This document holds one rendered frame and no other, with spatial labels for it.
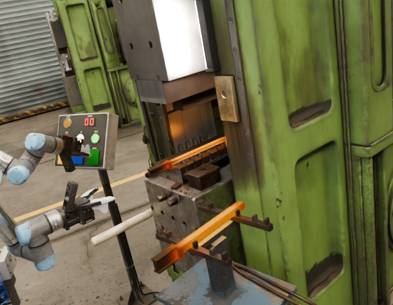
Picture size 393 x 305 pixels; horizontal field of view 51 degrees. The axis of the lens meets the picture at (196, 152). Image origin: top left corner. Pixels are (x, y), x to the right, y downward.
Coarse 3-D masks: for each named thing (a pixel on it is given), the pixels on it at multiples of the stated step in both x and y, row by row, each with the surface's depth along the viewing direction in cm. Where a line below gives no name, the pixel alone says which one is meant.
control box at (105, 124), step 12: (60, 120) 216; (72, 120) 212; (84, 120) 208; (96, 120) 204; (108, 120) 201; (60, 132) 215; (72, 132) 211; (84, 132) 207; (96, 132) 203; (108, 132) 201; (84, 144) 206; (96, 144) 202; (108, 144) 201; (72, 156) 209; (108, 156) 201; (84, 168) 207; (96, 168) 201; (108, 168) 201
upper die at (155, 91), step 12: (204, 72) 171; (144, 84) 170; (156, 84) 162; (168, 84) 161; (180, 84) 164; (192, 84) 168; (204, 84) 172; (144, 96) 174; (156, 96) 166; (168, 96) 162; (180, 96) 165
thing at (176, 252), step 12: (240, 204) 141; (216, 216) 136; (228, 216) 136; (204, 228) 130; (216, 228) 133; (192, 240) 125; (168, 252) 119; (180, 252) 121; (156, 264) 117; (168, 264) 120
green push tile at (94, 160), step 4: (92, 152) 202; (96, 152) 201; (92, 156) 202; (96, 156) 200; (88, 160) 202; (92, 160) 201; (96, 160) 200; (88, 164) 202; (92, 164) 201; (96, 164) 200
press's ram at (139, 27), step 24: (120, 0) 162; (144, 0) 149; (168, 0) 149; (192, 0) 155; (120, 24) 168; (144, 24) 154; (168, 24) 151; (192, 24) 157; (144, 48) 160; (168, 48) 152; (192, 48) 159; (144, 72) 167; (168, 72) 154; (192, 72) 161
